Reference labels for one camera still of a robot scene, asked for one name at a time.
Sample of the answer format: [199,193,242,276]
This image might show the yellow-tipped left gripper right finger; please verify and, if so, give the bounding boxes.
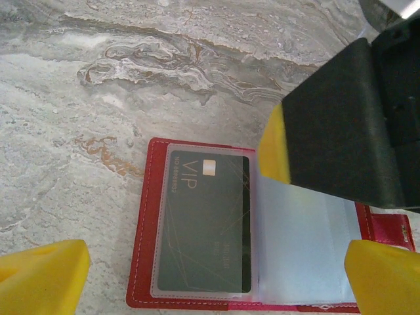
[344,239,420,315]

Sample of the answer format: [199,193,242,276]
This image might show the red card holder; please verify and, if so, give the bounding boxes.
[126,136,417,315]

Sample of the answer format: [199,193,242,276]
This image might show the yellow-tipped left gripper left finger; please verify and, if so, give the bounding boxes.
[0,239,92,315]

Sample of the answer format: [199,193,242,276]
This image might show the black VIP card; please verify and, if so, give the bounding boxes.
[156,150,253,294]

